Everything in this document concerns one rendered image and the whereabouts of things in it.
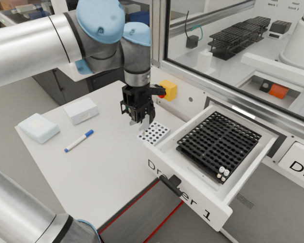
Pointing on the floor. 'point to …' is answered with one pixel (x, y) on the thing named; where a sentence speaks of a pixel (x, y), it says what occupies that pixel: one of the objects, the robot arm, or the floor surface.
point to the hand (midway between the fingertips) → (144, 126)
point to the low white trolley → (106, 169)
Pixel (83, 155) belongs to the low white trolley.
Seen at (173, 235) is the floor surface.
